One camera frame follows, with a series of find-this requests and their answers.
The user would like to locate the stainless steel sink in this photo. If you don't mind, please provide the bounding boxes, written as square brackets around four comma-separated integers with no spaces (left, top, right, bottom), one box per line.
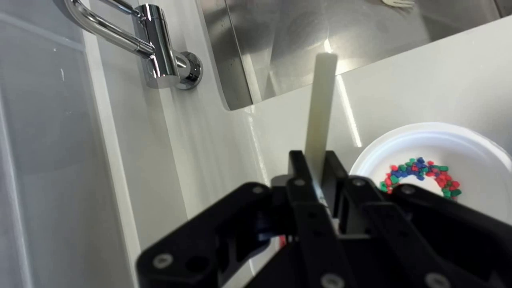
[194,0,512,112]

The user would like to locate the colourful beads in white bowl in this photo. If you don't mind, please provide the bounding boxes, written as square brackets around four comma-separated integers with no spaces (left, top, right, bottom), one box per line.
[380,155,463,202]

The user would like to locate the white bowl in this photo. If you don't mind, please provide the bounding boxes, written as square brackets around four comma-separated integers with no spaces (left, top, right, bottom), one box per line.
[350,120,512,226]

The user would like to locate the white plastic utensil handle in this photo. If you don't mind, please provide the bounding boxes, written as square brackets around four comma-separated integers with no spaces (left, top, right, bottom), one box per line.
[305,51,340,189]

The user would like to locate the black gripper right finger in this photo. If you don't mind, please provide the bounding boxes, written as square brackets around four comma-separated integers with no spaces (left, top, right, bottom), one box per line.
[322,151,512,288]

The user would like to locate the small chrome faucet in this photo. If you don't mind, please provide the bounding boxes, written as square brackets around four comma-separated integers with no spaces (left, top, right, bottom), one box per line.
[63,0,206,91]

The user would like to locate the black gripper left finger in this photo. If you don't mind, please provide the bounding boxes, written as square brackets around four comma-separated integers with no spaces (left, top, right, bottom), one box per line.
[135,151,338,288]

